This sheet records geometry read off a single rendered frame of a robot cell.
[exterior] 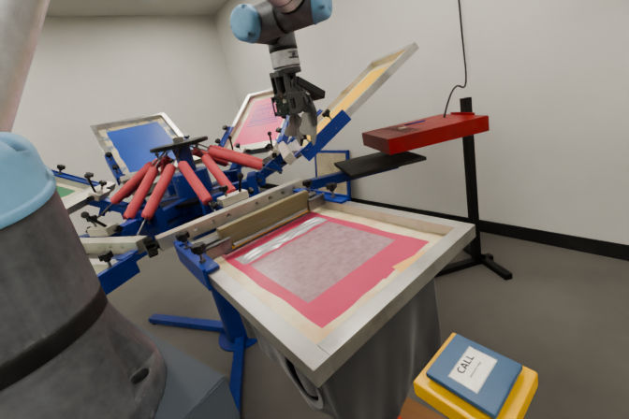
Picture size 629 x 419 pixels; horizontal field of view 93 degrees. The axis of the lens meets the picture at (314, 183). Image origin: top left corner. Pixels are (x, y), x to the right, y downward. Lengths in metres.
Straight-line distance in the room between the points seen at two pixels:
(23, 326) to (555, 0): 2.57
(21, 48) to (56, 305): 0.28
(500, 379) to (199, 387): 0.42
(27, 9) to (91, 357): 0.35
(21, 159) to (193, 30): 5.43
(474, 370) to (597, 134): 2.14
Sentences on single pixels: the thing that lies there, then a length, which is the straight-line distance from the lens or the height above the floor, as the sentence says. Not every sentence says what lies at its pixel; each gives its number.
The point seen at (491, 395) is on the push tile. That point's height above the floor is 0.97.
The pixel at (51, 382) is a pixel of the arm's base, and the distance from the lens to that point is 0.28.
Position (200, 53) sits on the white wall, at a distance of 5.58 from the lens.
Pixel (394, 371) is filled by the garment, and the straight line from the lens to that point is 0.97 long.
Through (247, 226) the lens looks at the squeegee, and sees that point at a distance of 1.09.
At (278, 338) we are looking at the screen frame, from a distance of 0.64.
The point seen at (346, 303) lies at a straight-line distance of 0.73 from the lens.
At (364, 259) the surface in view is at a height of 0.95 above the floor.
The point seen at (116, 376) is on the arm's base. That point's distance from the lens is 0.29.
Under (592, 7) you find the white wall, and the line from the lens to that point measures 2.51.
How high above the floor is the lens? 1.40
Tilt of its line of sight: 16 degrees down
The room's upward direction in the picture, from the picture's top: 12 degrees counter-clockwise
